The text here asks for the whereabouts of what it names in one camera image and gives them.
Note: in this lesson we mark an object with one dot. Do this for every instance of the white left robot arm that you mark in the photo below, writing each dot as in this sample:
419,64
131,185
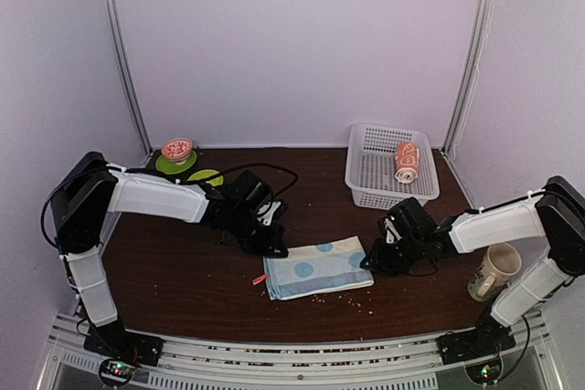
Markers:
247,208

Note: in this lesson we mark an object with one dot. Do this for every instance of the aluminium frame post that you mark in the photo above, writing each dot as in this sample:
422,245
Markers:
481,22
123,66

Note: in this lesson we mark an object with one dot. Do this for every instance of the blue patchwork towel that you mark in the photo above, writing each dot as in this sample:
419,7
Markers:
315,269

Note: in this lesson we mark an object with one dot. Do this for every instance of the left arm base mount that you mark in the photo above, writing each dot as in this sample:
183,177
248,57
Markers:
124,351

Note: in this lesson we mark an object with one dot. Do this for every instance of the left aluminium frame post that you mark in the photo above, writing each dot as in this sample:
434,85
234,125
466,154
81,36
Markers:
123,66

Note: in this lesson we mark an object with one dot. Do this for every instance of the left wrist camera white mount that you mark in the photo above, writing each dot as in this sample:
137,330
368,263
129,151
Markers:
267,212

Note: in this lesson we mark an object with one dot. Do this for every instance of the lime green plate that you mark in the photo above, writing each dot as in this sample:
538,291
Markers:
164,166

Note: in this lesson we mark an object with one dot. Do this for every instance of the white plastic basket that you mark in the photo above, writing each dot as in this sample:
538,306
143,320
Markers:
371,167

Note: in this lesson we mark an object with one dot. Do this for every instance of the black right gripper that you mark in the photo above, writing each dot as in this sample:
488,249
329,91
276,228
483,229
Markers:
378,260

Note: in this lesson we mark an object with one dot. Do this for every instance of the right aluminium frame post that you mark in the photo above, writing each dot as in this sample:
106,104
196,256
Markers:
481,22

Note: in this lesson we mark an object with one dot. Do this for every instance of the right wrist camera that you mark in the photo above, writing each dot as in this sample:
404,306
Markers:
406,220

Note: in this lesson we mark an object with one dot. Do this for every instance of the scattered rice crumbs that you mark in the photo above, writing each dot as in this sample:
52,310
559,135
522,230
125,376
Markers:
356,301

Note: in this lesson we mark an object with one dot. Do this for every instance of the lime green bowl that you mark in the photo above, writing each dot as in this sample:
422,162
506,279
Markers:
210,176

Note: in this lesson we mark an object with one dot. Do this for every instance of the beige ceramic mug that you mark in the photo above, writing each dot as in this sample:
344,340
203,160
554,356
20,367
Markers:
501,262

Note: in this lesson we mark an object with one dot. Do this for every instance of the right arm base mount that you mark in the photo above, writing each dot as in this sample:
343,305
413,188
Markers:
481,349

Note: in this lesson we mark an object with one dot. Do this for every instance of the aluminium front rail base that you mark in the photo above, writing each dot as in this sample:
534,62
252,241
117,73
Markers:
413,362

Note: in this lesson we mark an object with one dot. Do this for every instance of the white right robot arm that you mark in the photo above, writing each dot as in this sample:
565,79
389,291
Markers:
555,212

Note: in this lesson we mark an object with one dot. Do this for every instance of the red patterned small bowl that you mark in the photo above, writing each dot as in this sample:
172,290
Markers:
177,150

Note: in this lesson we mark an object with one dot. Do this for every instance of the orange bunny pattern towel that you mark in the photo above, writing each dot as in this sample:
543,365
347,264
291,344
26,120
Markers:
407,163

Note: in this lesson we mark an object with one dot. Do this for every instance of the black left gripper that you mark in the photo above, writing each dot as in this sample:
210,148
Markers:
268,247

